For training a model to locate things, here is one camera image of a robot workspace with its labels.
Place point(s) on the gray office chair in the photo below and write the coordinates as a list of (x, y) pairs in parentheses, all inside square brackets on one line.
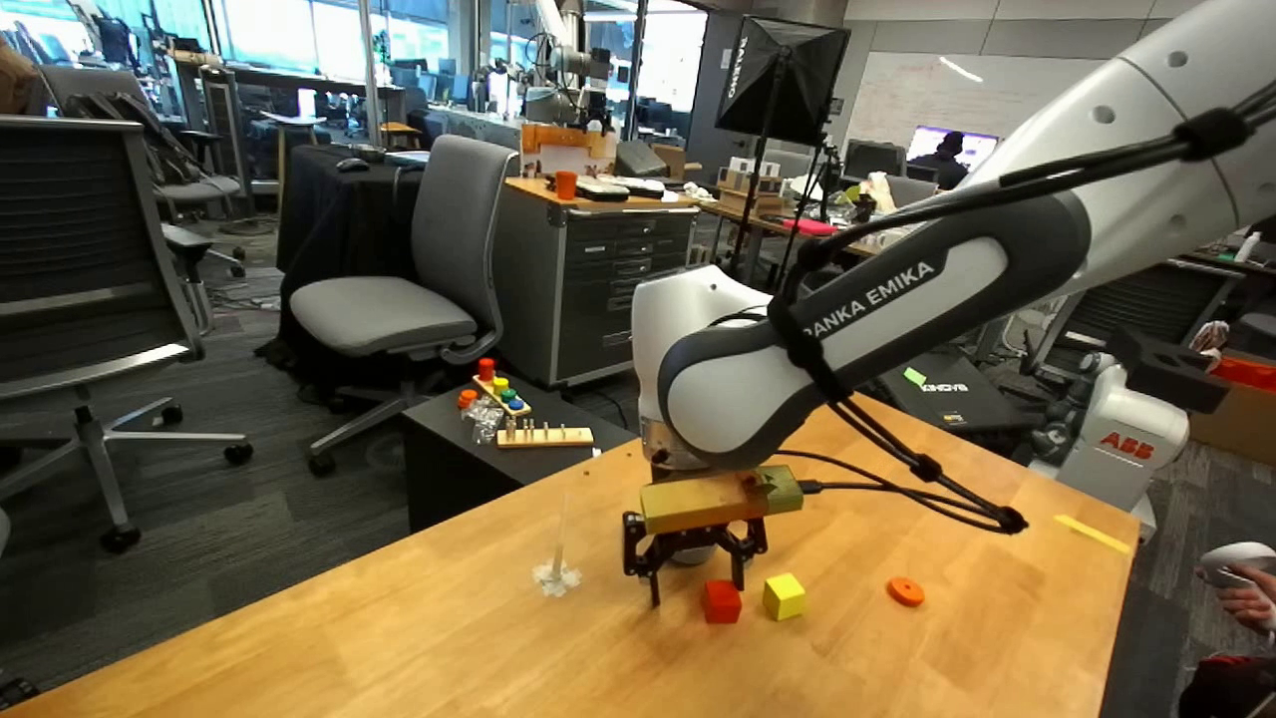
[(437, 315)]

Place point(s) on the black studio softbox light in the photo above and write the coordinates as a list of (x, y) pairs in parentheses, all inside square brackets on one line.
[(785, 78)]

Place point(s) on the colorful toy xylophone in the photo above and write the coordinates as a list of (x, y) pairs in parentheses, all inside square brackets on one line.
[(500, 389)]

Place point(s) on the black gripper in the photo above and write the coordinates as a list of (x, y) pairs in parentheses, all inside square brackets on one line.
[(647, 553)]

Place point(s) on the clear plastic jack left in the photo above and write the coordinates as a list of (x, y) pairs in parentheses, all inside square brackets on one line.
[(555, 577)]

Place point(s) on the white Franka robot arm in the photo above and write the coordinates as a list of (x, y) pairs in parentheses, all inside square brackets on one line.
[(1153, 154)]

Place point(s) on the yellow tape strip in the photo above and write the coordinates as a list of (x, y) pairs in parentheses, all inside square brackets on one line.
[(1092, 533)]

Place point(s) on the black low side table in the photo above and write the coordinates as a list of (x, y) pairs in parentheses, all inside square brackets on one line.
[(451, 473)]

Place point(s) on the white ABB robot base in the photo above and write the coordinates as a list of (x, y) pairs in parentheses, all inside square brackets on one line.
[(1127, 437)]

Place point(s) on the dark mesh office chair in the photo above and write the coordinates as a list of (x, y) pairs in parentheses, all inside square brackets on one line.
[(90, 292)]

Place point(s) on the orange round disc block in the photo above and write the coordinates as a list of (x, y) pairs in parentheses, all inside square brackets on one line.
[(907, 590)]

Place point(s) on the yellow cube block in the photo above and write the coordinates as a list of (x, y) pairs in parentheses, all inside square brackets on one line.
[(785, 595)]

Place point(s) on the wooden toy block tray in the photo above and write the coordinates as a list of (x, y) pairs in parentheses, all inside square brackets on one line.
[(546, 437)]

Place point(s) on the gray filing cabinet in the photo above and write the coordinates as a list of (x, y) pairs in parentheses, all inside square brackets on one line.
[(570, 272)]

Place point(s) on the red cube block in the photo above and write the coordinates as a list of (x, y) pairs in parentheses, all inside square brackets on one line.
[(720, 599)]

